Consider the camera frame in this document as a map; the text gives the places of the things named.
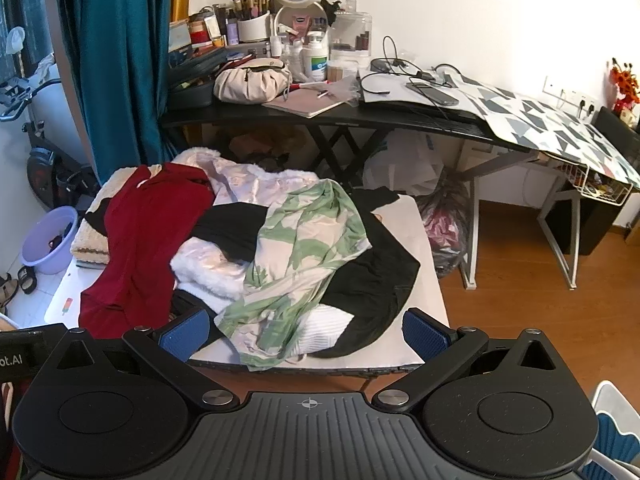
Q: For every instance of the teal curtain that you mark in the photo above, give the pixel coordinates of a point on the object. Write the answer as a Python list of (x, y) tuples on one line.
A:
[(115, 60)]

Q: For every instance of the white wall socket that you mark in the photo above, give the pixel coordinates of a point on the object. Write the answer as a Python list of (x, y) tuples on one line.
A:
[(582, 105)]

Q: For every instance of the bunch of makeup brushes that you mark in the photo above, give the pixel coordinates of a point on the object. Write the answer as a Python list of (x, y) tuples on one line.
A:
[(250, 0)]

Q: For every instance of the white ribbed garment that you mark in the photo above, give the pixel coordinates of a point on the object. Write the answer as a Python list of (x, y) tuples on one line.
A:
[(320, 330)]

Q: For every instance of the black exercise bike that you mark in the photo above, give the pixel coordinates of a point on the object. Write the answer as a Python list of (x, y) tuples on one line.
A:
[(40, 160)]

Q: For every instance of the black makeup case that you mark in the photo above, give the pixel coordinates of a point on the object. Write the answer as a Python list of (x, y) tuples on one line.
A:
[(192, 92)]

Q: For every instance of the dark striped cloth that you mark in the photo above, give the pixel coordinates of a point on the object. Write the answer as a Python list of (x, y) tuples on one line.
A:
[(10, 435)]

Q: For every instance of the white hanging cloth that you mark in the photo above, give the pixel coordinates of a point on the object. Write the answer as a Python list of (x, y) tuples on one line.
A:
[(16, 39)]

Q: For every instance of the geometric patterned table cover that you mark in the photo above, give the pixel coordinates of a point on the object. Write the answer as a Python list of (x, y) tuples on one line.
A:
[(540, 120)]

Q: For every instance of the white folding table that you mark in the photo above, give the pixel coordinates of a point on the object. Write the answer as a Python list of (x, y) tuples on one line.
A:
[(415, 270)]

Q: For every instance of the white plastic bag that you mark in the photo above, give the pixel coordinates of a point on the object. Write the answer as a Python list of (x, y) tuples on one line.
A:
[(400, 170)]

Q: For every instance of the pink notebook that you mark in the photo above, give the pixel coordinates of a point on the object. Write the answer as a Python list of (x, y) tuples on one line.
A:
[(305, 102)]

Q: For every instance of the dark smartphone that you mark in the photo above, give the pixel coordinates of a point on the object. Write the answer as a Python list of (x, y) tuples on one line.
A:
[(435, 94)]

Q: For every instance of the brown sandal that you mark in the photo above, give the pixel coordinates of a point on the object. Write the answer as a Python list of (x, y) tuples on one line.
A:
[(7, 292)]

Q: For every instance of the black framed window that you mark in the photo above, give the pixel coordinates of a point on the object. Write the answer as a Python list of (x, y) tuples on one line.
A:
[(30, 5)]

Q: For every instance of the black slide sandal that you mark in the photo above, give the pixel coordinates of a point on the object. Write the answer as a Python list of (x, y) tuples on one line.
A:
[(27, 280)]

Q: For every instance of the white fluffy garment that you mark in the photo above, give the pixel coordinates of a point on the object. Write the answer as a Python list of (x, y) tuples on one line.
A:
[(240, 180)]

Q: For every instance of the red artificial flowers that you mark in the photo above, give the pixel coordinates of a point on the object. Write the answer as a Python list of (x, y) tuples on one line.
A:
[(625, 85)]

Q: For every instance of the glass spray bottle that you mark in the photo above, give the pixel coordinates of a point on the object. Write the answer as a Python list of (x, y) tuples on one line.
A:
[(350, 2)]

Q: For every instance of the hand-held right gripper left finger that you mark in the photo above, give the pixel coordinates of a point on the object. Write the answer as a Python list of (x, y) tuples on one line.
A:
[(184, 332)]

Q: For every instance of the white brush holder cup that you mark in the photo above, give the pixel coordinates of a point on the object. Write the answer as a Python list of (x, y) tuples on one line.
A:
[(254, 29)]

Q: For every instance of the cluster of cosmetic bottles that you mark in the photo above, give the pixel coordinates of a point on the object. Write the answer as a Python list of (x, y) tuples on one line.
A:
[(220, 27)]

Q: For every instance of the green leaf print garment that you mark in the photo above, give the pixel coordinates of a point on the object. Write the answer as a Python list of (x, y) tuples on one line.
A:
[(300, 240)]

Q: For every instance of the white arched organizer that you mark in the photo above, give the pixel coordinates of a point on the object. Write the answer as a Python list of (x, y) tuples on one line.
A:
[(320, 12)]

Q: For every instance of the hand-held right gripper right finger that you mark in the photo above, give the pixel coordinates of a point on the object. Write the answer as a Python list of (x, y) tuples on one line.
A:
[(425, 334)]

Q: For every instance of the purple plastic basin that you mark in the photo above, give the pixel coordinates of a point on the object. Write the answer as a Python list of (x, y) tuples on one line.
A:
[(40, 255)]

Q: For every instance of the cream fleece blanket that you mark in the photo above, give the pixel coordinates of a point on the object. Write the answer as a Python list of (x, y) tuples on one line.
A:
[(90, 247)]

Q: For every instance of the white lotion bottle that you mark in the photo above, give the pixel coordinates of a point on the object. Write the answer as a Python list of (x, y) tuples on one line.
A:
[(315, 65)]

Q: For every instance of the clear cosmetic case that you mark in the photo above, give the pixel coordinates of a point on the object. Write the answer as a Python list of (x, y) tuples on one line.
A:
[(350, 30)]

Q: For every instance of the black desk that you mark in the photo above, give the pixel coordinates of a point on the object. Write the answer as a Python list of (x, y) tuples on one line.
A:
[(240, 112)]

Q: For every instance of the dark translucent plastic bag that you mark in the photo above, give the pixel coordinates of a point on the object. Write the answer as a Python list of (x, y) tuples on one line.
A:
[(445, 230)]

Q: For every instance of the blue and white chair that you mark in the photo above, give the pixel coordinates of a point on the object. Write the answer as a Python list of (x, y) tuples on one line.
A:
[(617, 430)]

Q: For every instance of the dark red garment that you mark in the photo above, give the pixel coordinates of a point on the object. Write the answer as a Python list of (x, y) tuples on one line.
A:
[(135, 240)]

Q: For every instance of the beige pouch bag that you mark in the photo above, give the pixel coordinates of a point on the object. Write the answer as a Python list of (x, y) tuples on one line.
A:
[(250, 82)]

